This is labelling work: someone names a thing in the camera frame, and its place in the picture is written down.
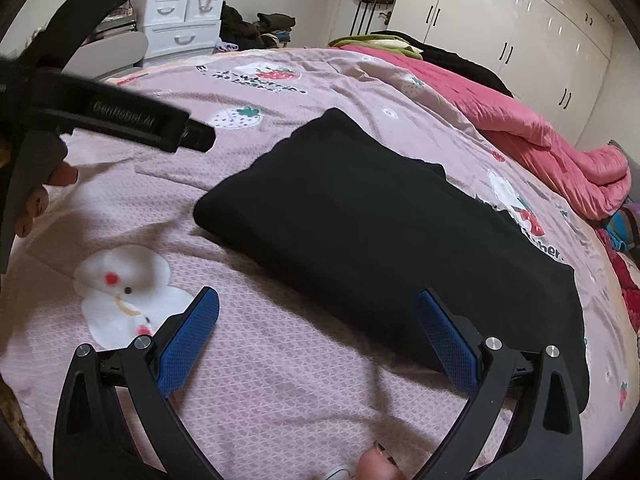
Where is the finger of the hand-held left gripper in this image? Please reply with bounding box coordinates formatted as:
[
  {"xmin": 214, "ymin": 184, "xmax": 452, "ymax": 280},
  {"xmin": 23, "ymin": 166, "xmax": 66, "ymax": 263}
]
[{"xmin": 180, "ymin": 119, "xmax": 217, "ymax": 153}]

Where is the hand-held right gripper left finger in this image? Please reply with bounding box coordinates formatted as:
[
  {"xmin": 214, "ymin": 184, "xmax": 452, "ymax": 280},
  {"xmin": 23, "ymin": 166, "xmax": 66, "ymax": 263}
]
[{"xmin": 52, "ymin": 286, "xmax": 223, "ymax": 480}]

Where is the black cloth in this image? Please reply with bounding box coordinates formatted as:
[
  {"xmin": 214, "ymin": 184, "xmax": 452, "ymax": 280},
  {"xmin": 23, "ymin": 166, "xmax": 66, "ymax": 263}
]
[{"xmin": 370, "ymin": 30, "xmax": 516, "ymax": 99}]

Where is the white wardrobe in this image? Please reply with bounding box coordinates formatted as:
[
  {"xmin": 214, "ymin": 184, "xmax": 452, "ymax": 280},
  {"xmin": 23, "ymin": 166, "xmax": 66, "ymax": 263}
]
[{"xmin": 395, "ymin": 0, "xmax": 617, "ymax": 150}]

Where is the black t-shirt with orange print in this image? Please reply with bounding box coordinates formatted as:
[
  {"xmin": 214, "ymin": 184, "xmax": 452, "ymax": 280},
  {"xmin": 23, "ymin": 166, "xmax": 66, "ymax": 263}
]
[{"xmin": 192, "ymin": 107, "xmax": 591, "ymax": 416}]

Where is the pink quilt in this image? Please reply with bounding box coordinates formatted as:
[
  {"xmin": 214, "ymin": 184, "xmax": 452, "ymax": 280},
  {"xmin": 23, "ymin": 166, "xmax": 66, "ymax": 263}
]
[{"xmin": 340, "ymin": 42, "xmax": 632, "ymax": 222}]

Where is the pink strawberry print bed sheet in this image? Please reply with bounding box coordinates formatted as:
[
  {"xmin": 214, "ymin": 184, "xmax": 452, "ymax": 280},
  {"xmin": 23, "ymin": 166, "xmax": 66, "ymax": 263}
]
[{"xmin": 0, "ymin": 45, "xmax": 640, "ymax": 480}]

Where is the person's right hand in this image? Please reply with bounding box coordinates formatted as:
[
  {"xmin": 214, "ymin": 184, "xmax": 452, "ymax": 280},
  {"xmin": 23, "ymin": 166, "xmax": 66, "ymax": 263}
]
[{"xmin": 357, "ymin": 442, "xmax": 407, "ymax": 480}]

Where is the person's left hand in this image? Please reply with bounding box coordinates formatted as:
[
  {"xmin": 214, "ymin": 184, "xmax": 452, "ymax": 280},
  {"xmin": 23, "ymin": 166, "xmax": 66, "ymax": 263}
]
[{"xmin": 15, "ymin": 161, "xmax": 79, "ymax": 239}]

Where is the green blanket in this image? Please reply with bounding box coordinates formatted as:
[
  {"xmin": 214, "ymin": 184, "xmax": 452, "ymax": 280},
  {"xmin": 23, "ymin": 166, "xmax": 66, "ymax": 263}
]
[{"xmin": 327, "ymin": 34, "xmax": 423, "ymax": 59}]

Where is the white door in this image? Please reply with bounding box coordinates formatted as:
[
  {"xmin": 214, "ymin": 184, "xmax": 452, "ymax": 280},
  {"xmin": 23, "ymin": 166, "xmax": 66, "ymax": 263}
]
[{"xmin": 327, "ymin": 0, "xmax": 412, "ymax": 47}]

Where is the red cloth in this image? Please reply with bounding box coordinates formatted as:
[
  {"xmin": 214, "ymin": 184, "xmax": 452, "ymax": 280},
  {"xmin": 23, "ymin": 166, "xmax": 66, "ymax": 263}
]
[{"xmin": 607, "ymin": 250, "xmax": 640, "ymax": 336}]

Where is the white drawer cabinet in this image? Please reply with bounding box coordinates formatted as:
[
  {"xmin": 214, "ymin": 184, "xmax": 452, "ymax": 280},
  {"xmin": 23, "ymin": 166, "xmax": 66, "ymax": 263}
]
[{"xmin": 142, "ymin": 0, "xmax": 224, "ymax": 67}]

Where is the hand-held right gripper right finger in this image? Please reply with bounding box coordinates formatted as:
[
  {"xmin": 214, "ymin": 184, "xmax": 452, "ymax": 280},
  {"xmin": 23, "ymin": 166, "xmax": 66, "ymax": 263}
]
[{"xmin": 415, "ymin": 289, "xmax": 583, "ymax": 480}]

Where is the pile of dark clothes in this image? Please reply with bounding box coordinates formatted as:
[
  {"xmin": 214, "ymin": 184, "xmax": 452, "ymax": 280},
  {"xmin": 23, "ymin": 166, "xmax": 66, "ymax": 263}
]
[{"xmin": 217, "ymin": 2, "xmax": 298, "ymax": 52}]

